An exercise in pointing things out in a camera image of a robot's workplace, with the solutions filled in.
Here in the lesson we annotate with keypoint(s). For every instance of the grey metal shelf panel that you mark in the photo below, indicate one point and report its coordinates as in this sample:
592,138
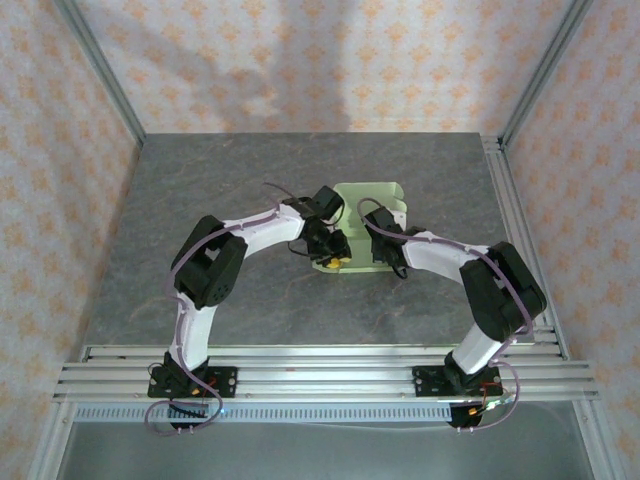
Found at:
320,452

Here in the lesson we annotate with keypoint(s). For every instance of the pale green paper box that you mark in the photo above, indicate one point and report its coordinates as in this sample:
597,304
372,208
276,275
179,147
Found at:
361,255

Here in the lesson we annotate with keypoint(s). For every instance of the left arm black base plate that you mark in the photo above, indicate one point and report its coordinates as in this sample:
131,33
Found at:
225,382

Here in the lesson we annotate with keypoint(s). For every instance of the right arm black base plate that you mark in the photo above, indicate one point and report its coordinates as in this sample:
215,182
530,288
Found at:
425,382

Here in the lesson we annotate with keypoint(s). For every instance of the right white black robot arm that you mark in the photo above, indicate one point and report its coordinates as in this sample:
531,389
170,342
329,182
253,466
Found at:
435,255

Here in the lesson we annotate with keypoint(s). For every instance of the aluminium frame post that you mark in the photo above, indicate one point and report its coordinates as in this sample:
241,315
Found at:
107,75
542,75

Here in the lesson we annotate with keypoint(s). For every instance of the aluminium mounting rail beam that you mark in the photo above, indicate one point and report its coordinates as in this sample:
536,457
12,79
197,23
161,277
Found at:
325,380

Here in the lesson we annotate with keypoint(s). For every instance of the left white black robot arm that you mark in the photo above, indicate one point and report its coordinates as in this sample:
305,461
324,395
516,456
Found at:
270,232

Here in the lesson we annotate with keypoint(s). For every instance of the aluminium side rail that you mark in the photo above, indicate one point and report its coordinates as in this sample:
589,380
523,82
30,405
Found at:
510,210

